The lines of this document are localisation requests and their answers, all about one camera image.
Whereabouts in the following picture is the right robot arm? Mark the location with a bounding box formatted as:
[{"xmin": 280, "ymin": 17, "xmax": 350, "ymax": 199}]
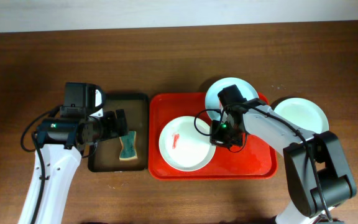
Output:
[{"xmin": 209, "ymin": 85, "xmax": 357, "ymax": 223}]

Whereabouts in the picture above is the black rectangular water tray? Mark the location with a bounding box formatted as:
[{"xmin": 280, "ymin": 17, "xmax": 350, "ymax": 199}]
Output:
[{"xmin": 88, "ymin": 93, "xmax": 149, "ymax": 172}]

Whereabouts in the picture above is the red plastic tray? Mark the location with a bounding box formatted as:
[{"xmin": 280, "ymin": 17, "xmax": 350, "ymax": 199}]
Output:
[{"xmin": 148, "ymin": 93, "xmax": 277, "ymax": 180}]

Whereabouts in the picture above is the green and yellow sponge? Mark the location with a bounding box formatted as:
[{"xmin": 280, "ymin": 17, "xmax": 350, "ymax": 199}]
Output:
[{"xmin": 119, "ymin": 131, "xmax": 138, "ymax": 161}]

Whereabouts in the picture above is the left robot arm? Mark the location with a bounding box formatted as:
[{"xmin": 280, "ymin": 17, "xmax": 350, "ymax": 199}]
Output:
[{"xmin": 19, "ymin": 82, "xmax": 128, "ymax": 223}]

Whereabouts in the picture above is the white plate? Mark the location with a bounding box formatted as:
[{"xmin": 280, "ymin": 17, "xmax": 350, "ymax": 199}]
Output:
[{"xmin": 158, "ymin": 116, "xmax": 216, "ymax": 172}]

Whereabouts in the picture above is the mint green plate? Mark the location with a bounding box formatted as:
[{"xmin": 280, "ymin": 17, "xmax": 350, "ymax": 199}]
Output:
[{"xmin": 274, "ymin": 98, "xmax": 329, "ymax": 134}]

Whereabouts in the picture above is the light blue plate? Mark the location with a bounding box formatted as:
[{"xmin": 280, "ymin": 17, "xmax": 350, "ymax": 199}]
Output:
[{"xmin": 204, "ymin": 77, "xmax": 259, "ymax": 121}]

